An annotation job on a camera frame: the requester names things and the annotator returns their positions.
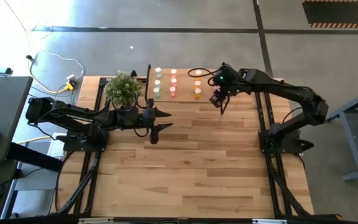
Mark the green potted plant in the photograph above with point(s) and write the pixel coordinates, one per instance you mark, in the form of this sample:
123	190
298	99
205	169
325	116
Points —
123	90

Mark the black floor plug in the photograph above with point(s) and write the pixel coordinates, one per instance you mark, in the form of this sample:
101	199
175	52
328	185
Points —
29	57

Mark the white power adapter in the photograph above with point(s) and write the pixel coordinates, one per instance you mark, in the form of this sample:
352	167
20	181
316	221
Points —
72	78

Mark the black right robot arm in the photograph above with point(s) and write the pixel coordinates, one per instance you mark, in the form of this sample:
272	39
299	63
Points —
291	91

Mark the yellow plug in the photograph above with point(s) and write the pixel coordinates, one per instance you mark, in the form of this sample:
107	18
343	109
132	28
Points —
69	86

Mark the black crossbar rail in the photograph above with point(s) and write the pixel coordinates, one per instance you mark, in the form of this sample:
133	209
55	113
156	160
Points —
151	221

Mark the black desk beam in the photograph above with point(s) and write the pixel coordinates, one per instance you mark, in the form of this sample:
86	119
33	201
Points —
33	157

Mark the wooden shelf black metal frame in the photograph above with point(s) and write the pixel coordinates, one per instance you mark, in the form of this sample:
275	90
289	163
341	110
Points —
185	77

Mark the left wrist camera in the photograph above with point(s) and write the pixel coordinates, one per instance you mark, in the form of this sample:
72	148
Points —
149	114

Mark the orange pill bottle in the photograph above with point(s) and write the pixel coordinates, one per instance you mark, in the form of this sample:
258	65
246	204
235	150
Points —
198	72
197	91

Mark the grey-blue metal table frame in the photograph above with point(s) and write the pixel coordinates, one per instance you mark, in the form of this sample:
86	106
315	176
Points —
355	146

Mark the salmon pink pill bottle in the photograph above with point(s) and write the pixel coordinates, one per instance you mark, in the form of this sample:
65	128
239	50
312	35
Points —
173	81
172	89
173	71

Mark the black mat striped edge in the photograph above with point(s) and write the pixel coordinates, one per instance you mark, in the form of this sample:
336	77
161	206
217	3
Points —
337	12

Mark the small yellow bottle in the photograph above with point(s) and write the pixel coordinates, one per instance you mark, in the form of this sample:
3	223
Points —
197	83

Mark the blue-green pill bottle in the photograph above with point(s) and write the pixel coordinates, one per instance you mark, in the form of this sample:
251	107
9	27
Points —
157	82
158	70
156	90

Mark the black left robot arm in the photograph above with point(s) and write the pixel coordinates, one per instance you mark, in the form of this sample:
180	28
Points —
79	116

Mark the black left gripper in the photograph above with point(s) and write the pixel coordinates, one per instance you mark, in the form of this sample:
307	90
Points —
154	138

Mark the silver bracket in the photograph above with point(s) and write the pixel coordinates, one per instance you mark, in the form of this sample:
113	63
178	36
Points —
269	221
96	220

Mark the blue desk leg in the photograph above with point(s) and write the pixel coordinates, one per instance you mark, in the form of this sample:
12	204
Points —
9	202

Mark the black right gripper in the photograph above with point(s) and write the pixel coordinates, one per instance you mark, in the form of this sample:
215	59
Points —
228	79

